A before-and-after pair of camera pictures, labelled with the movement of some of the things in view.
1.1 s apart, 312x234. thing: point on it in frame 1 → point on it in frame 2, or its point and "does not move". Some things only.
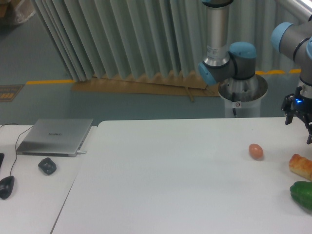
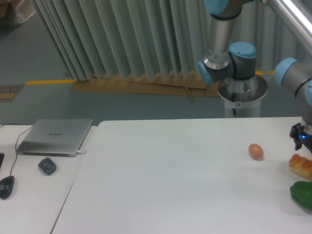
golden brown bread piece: x=301 y=166 does not move
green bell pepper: x=301 y=192 does not move
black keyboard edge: x=2 y=156 does not move
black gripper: x=297 y=102 → x=301 y=138
